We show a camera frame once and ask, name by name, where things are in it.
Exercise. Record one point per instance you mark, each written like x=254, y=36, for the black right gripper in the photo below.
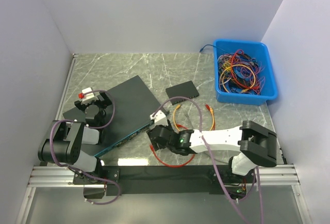
x=155, y=144

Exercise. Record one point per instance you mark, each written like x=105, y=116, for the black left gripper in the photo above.
x=105, y=102

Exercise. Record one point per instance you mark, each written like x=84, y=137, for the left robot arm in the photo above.
x=63, y=141

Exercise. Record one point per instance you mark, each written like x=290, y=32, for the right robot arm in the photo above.
x=256, y=145

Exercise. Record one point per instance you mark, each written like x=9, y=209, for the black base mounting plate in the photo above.
x=166, y=180

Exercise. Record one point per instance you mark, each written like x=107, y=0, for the blue plastic bin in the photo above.
x=243, y=72

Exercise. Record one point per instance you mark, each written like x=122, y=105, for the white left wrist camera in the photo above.
x=87, y=95

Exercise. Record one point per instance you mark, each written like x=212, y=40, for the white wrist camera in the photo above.
x=159, y=118
x=87, y=95

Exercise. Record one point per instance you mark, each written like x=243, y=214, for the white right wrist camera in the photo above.
x=159, y=118

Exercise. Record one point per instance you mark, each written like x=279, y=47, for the large black network switch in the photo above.
x=134, y=103

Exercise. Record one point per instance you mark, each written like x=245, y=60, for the small black network switch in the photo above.
x=186, y=89

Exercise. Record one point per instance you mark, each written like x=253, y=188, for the aluminium frame rail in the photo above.
x=61, y=177

